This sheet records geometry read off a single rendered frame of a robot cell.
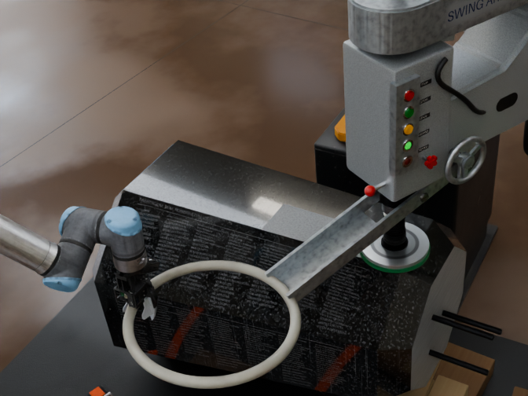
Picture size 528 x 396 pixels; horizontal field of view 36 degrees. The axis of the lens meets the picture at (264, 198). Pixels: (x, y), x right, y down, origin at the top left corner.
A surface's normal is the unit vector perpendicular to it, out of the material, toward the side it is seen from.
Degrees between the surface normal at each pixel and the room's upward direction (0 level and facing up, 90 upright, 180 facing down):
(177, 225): 45
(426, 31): 90
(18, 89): 0
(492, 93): 90
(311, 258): 15
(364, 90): 90
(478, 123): 90
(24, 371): 0
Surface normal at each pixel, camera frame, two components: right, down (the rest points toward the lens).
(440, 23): 0.54, 0.48
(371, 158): -0.84, 0.40
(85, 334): -0.09, -0.78
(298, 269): -0.30, -0.65
